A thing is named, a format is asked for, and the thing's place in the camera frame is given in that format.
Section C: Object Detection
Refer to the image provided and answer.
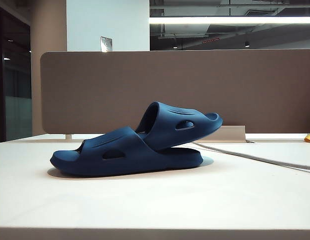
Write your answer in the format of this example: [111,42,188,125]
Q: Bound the beige cable tray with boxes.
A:
[194,125,256,145]

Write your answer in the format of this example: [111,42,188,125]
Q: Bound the blue rubber slipper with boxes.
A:
[49,126,203,175]
[134,101,224,152]

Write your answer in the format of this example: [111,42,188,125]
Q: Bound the silver metal wall plate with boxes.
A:
[100,36,113,53]

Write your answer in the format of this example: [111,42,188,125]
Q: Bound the white cable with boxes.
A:
[194,141,310,173]

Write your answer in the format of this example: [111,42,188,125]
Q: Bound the brown desk partition panel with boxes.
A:
[40,49,310,137]

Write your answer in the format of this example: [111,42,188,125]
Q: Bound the long ceiling light strip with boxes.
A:
[149,16,310,25]

